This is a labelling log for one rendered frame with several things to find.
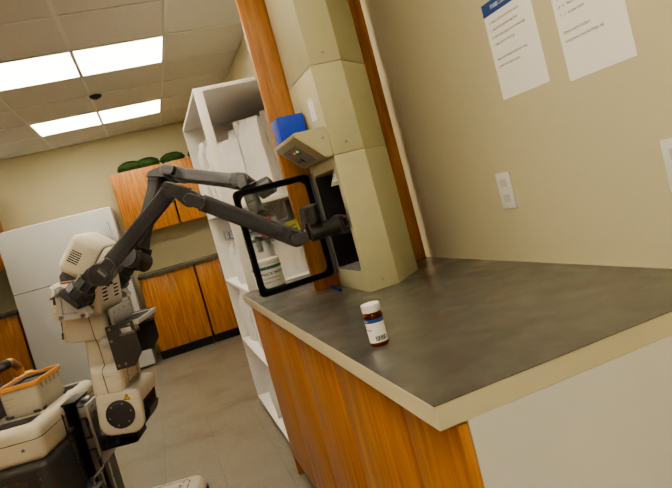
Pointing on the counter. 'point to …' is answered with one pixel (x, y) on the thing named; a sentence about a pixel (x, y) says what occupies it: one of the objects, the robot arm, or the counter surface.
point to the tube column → (311, 26)
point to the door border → (248, 246)
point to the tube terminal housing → (358, 171)
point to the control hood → (309, 143)
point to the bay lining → (332, 200)
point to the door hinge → (322, 221)
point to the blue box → (282, 129)
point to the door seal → (252, 247)
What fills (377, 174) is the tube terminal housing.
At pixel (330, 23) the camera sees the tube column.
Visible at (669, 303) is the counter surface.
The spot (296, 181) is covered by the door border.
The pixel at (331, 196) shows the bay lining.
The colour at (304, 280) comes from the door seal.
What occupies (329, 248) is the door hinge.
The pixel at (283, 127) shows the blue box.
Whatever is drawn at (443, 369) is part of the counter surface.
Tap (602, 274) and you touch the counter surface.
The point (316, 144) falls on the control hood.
